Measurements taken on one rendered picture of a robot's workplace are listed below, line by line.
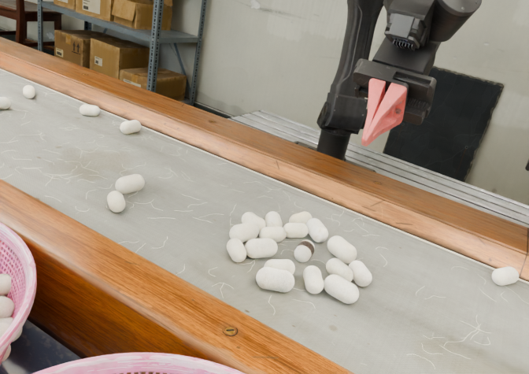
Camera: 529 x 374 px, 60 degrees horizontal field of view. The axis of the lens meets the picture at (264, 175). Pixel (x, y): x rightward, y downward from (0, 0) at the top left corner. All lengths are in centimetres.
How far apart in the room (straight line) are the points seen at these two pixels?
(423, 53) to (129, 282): 44
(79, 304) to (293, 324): 18
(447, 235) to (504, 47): 190
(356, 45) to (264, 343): 67
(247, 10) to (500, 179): 171
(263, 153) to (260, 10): 226
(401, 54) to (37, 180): 47
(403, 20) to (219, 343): 40
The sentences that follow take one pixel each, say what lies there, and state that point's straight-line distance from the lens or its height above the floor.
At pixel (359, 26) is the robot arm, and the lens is 93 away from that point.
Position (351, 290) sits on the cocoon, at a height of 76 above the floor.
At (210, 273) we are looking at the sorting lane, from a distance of 46.
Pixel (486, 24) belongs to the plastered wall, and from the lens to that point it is 249.
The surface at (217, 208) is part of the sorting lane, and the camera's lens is 58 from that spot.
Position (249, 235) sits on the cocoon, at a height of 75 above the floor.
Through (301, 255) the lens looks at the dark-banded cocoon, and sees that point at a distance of 50.
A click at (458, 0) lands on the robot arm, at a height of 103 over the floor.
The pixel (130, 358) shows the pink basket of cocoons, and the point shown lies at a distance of 34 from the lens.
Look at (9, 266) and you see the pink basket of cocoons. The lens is 46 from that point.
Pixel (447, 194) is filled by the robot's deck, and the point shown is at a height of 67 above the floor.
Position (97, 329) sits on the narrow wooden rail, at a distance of 43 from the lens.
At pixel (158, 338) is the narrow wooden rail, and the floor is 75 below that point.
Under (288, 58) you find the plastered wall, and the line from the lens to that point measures 283.
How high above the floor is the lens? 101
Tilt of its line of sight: 23 degrees down
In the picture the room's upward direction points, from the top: 12 degrees clockwise
